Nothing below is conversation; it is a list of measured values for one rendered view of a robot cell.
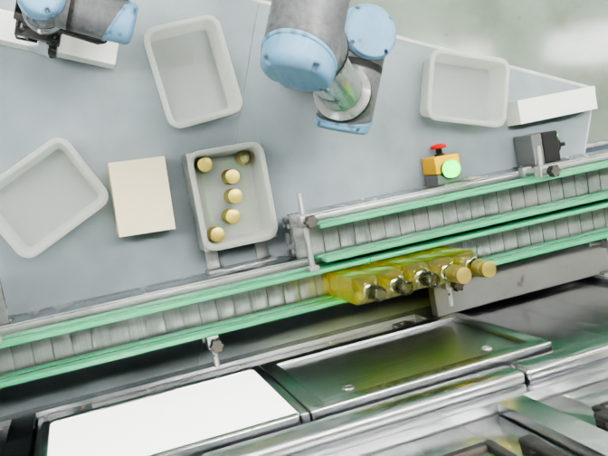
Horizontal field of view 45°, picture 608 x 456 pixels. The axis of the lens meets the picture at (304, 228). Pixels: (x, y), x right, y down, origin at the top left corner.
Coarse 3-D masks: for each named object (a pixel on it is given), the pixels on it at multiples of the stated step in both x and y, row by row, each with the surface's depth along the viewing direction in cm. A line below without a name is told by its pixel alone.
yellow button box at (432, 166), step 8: (424, 160) 183; (432, 160) 179; (440, 160) 178; (456, 160) 180; (424, 168) 184; (432, 168) 179; (440, 168) 178; (424, 176) 184; (432, 176) 180; (440, 176) 179; (456, 176) 180; (432, 184) 181; (440, 184) 179
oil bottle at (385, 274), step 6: (366, 264) 161; (372, 264) 159; (378, 264) 158; (360, 270) 157; (366, 270) 154; (372, 270) 153; (378, 270) 152; (384, 270) 151; (390, 270) 149; (396, 270) 148; (378, 276) 148; (384, 276) 147; (390, 276) 147; (396, 276) 147; (402, 276) 148; (378, 282) 148; (384, 282) 147; (390, 282) 146; (390, 294) 147; (396, 294) 147
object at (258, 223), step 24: (240, 144) 161; (192, 168) 158; (216, 168) 167; (240, 168) 169; (264, 168) 163; (216, 192) 167; (264, 192) 165; (216, 216) 168; (264, 216) 168; (240, 240) 163; (264, 240) 164
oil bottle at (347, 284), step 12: (324, 276) 162; (336, 276) 155; (348, 276) 150; (360, 276) 147; (372, 276) 146; (324, 288) 164; (336, 288) 156; (348, 288) 148; (360, 288) 145; (348, 300) 150; (360, 300) 145; (372, 300) 146
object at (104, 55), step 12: (0, 12) 147; (12, 12) 148; (0, 24) 147; (12, 24) 148; (0, 36) 147; (12, 36) 148; (24, 48) 152; (60, 48) 151; (72, 48) 151; (84, 48) 152; (96, 48) 153; (108, 48) 154; (72, 60) 157; (84, 60) 155; (96, 60) 153; (108, 60) 154
